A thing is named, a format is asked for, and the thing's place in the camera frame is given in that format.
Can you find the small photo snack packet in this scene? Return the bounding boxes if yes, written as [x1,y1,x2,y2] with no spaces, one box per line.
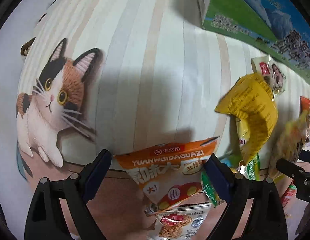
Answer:
[251,55,286,96]

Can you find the white bear print pillow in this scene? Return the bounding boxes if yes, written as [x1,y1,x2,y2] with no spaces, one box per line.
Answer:
[20,0,60,59]

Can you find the biscuit snack bag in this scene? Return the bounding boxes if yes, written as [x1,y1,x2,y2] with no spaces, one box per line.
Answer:
[268,110,309,179]

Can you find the striped pink cat blanket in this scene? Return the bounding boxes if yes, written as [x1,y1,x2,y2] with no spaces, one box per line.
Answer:
[16,0,310,239]

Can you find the open cardboard milk box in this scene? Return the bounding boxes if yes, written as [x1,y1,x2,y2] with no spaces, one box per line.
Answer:
[198,0,310,85]

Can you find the orange panda snack bag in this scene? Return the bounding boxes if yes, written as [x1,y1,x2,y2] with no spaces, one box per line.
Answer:
[300,96,310,147]

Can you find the cranberry oat cookie packet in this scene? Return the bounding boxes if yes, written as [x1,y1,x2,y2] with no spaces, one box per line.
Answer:
[146,203,212,240]

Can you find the green fruit candy bag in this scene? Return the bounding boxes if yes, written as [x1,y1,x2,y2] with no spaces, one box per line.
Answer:
[201,152,260,206]

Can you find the orange sunflower seed bag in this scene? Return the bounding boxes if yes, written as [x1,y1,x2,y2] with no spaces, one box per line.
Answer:
[115,137,218,214]

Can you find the yellow snack bag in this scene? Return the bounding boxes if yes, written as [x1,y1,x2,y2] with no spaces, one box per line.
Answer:
[215,73,278,164]

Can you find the long red sachet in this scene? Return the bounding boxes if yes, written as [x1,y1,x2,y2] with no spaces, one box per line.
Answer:
[280,182,297,213]

